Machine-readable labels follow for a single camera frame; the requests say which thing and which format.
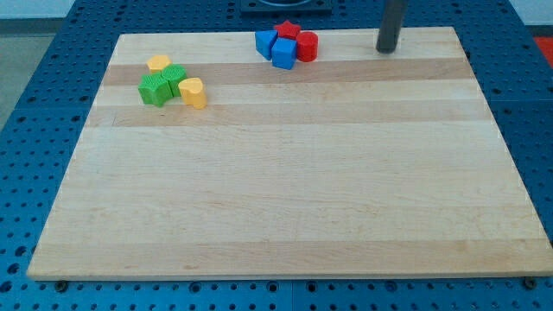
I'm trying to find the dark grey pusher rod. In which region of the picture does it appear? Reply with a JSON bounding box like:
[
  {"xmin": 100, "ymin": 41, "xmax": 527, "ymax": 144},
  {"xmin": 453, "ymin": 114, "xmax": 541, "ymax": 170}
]
[{"xmin": 376, "ymin": 0, "xmax": 408, "ymax": 54}]

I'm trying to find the red cylinder block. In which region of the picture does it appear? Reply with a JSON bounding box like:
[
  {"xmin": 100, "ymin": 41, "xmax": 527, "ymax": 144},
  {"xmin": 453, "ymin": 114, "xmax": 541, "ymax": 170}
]
[{"xmin": 296, "ymin": 31, "xmax": 319, "ymax": 62}]

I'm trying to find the red star block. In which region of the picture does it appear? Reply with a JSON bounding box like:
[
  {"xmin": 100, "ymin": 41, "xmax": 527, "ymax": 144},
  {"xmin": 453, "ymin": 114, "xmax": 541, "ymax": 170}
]
[{"xmin": 273, "ymin": 20, "xmax": 302, "ymax": 40}]

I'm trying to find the green star block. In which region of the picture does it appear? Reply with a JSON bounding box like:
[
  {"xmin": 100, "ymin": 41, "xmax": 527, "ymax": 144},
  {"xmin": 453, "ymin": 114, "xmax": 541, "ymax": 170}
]
[{"xmin": 138, "ymin": 73, "xmax": 173, "ymax": 107}]

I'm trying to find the blue cube block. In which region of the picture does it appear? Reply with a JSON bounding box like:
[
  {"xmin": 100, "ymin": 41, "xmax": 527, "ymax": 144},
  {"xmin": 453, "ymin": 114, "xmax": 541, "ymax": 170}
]
[{"xmin": 271, "ymin": 38, "xmax": 297, "ymax": 70}]

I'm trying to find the blue triangle block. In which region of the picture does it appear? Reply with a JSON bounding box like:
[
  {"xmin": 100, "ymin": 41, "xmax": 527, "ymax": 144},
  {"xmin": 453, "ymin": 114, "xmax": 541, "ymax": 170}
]
[{"xmin": 254, "ymin": 30, "xmax": 278, "ymax": 60}]

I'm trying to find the wooden board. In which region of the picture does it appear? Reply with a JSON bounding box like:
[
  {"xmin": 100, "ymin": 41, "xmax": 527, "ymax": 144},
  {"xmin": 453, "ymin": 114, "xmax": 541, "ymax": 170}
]
[{"xmin": 27, "ymin": 27, "xmax": 552, "ymax": 281}]

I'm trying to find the yellow heart block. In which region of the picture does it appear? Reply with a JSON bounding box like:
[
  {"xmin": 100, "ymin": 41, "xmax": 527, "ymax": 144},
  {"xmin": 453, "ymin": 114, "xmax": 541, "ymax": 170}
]
[{"xmin": 178, "ymin": 78, "xmax": 207, "ymax": 110}]

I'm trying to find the green cylinder block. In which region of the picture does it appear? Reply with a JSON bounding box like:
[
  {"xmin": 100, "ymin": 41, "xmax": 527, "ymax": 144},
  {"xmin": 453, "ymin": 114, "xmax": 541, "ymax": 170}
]
[{"xmin": 161, "ymin": 64, "xmax": 188, "ymax": 97}]

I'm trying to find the yellow hexagon block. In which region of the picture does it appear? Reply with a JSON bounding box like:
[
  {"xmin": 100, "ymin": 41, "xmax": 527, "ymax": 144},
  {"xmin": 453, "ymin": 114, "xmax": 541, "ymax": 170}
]
[{"xmin": 146, "ymin": 54, "xmax": 172, "ymax": 73}]

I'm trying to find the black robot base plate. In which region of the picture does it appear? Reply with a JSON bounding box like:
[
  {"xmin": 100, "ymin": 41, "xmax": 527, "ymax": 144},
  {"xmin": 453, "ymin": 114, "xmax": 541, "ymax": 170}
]
[{"xmin": 238, "ymin": 0, "xmax": 333, "ymax": 14}]

